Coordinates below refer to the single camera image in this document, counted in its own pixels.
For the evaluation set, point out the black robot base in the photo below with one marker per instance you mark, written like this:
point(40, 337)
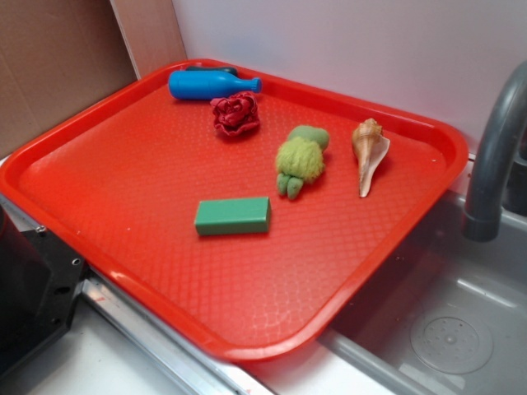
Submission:
point(41, 278)

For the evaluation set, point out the crumpled red paper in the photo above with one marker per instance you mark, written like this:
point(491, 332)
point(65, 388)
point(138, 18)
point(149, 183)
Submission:
point(236, 114)

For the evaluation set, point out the red plastic tray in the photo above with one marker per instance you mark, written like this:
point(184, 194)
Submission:
point(121, 183)

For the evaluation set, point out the green rectangular block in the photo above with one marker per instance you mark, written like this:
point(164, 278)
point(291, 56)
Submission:
point(233, 216)

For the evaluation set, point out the green plush turtle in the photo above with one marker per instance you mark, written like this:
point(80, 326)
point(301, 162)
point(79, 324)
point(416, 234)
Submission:
point(300, 159)

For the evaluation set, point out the tan conch seashell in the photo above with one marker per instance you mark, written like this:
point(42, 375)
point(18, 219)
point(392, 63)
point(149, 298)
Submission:
point(370, 147)

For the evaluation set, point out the blue plastic bottle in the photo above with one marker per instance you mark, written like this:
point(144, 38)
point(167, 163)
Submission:
point(208, 85)

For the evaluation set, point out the grey plastic sink basin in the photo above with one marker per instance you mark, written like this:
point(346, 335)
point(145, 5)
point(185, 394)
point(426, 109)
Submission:
point(442, 315)

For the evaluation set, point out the grey curved faucet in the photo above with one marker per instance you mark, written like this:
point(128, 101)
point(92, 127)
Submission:
point(498, 179)

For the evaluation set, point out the brown cardboard panel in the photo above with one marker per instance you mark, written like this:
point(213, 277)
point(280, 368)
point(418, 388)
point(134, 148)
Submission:
point(60, 57)

